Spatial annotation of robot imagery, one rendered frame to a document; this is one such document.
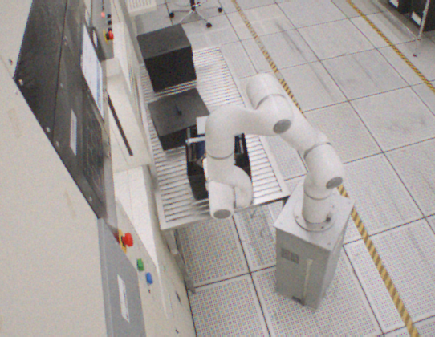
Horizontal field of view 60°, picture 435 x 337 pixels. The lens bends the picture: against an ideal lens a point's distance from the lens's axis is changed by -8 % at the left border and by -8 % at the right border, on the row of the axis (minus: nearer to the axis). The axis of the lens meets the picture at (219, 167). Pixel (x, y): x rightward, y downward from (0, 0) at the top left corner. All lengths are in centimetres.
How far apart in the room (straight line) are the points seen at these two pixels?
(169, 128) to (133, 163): 29
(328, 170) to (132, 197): 87
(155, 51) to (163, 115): 41
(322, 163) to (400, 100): 221
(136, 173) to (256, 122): 90
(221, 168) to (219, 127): 17
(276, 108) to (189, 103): 111
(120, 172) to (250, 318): 111
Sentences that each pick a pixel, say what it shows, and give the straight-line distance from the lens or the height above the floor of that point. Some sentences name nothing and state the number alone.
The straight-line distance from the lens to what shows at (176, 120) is 211.
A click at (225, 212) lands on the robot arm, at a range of 145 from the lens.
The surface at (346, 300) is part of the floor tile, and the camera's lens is 247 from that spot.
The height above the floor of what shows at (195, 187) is 85.
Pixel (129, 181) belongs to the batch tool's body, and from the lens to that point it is 190.
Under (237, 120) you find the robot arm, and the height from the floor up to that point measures 146.
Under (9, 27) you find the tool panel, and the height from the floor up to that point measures 200.
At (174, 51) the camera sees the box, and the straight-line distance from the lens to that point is 235.
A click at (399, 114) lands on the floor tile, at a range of 345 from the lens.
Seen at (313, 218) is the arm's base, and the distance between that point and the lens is 174.
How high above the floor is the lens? 228
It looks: 50 degrees down
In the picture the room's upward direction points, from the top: 11 degrees counter-clockwise
